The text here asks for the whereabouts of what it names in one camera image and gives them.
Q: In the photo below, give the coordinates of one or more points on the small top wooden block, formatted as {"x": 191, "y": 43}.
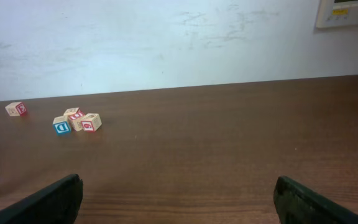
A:
{"x": 70, "y": 111}

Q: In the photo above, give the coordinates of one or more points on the far left wooden block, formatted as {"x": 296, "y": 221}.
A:
{"x": 16, "y": 109}

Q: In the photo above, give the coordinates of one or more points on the red top wooden block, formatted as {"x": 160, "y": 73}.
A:
{"x": 75, "y": 120}

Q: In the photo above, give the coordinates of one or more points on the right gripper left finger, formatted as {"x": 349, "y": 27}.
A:
{"x": 57, "y": 203}

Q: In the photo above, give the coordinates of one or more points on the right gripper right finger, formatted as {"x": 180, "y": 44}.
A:
{"x": 295, "y": 203}

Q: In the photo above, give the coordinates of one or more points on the wooden block blue side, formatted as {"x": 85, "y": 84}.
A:
{"x": 61, "y": 125}

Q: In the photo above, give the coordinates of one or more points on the white wall control panel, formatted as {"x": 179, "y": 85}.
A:
{"x": 337, "y": 13}

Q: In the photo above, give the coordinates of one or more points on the wooden block red edge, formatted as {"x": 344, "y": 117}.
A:
{"x": 91, "y": 122}

